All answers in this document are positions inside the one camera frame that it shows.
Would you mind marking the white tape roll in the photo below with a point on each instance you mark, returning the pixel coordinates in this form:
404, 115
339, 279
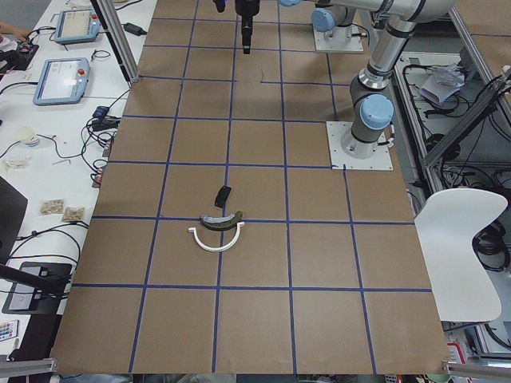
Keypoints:
28, 137

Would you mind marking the far blue teach pendant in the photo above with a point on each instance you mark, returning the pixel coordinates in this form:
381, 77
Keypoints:
76, 26

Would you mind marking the blue usb hub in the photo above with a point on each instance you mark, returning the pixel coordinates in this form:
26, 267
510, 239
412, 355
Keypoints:
100, 112

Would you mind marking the white curved plastic bracket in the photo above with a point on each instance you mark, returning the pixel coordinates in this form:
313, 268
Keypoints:
216, 242

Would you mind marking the black flat brake pad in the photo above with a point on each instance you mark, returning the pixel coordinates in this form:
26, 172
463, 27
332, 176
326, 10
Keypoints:
222, 196

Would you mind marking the bag of small parts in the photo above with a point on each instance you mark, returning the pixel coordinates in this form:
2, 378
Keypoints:
52, 206

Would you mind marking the aluminium frame post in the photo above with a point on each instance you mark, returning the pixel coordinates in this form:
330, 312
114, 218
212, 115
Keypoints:
115, 33

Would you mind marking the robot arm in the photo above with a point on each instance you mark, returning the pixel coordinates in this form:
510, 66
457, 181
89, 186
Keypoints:
329, 19
373, 110

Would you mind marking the black device on table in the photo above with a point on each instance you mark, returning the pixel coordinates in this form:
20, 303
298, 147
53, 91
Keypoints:
37, 288

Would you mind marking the near blue teach pendant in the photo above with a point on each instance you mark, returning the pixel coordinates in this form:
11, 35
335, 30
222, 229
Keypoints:
62, 81

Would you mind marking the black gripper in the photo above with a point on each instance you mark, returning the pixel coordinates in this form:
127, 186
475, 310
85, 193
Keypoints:
246, 9

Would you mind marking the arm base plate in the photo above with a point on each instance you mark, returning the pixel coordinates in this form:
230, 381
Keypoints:
338, 40
347, 153

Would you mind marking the black power adapter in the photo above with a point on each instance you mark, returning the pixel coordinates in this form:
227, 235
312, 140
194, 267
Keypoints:
134, 29

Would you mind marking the olive grey brake shoe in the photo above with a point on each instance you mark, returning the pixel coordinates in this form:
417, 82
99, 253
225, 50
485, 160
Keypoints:
223, 223

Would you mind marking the white plastic chair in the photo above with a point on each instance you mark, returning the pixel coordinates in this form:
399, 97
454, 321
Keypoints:
446, 226

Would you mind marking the blue teach pendant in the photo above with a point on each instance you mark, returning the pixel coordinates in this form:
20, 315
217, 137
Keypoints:
62, 81
76, 26

